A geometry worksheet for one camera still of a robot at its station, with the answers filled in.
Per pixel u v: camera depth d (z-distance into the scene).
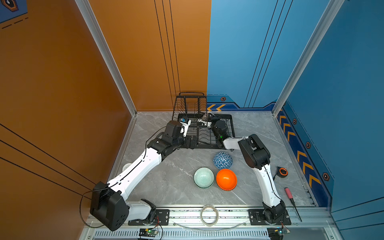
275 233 0.70
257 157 0.62
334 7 0.70
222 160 0.92
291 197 0.79
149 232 0.71
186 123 0.69
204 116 1.08
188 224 0.72
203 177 0.85
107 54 0.86
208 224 0.71
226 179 0.82
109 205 0.39
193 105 1.05
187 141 0.70
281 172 0.85
